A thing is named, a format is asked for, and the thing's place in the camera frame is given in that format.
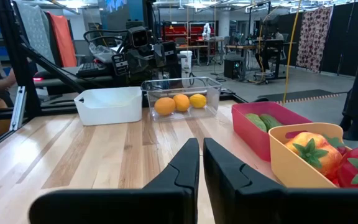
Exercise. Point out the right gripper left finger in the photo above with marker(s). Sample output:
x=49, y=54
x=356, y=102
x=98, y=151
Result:
x=166, y=199

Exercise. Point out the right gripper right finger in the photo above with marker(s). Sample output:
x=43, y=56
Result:
x=244, y=199

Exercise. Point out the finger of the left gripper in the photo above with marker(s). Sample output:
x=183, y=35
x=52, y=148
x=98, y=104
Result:
x=120, y=63
x=159, y=55

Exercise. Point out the orange toy fruit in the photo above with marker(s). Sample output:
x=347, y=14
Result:
x=182, y=102
x=165, y=106

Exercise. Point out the yellow toy lemon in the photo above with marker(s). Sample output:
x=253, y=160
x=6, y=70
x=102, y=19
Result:
x=198, y=100

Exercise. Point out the light green toy cucumber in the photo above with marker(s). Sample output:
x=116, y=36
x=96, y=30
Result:
x=255, y=120

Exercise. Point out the dark green toy cucumber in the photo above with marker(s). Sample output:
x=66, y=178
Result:
x=270, y=120

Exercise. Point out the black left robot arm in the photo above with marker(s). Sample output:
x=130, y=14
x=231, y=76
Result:
x=176, y=62

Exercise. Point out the clear plastic bag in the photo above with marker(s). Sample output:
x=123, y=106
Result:
x=99, y=51

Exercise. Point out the white bucket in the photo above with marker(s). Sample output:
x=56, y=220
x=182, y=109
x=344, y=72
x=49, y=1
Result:
x=186, y=60

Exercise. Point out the red shelving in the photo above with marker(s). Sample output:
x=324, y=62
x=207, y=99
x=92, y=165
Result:
x=179, y=31

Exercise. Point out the black keyboard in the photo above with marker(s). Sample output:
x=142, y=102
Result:
x=89, y=69

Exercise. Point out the white plastic bin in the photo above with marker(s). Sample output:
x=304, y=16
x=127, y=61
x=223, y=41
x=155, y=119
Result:
x=109, y=109

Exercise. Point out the white robot figure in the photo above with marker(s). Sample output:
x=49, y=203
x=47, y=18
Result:
x=206, y=31

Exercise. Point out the yellow plastic basket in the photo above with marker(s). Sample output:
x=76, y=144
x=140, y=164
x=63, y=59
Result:
x=291, y=168

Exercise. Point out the pink plastic basket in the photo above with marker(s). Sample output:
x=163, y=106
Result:
x=250, y=137

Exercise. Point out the orange cloth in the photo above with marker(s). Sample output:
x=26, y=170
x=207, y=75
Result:
x=62, y=39

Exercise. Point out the clear plastic bin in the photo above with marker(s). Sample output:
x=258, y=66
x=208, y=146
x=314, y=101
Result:
x=210, y=93

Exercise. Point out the black computer tower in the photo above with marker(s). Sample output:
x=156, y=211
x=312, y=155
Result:
x=233, y=67

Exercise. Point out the grey patterned cloth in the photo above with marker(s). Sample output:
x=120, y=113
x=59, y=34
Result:
x=36, y=28

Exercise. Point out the black striped floor mat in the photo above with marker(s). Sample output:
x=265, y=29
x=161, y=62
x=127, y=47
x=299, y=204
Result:
x=303, y=95

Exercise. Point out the maroon floral curtain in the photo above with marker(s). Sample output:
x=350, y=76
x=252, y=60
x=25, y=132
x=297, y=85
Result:
x=314, y=37

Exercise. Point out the black partition curtain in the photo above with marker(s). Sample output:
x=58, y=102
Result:
x=346, y=37

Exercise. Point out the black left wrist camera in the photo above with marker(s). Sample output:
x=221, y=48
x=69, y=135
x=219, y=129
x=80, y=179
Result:
x=139, y=37

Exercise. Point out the black rig frame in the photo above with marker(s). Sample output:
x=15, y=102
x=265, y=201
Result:
x=14, y=46

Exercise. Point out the silver metal bracket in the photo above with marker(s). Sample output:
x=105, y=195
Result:
x=18, y=109

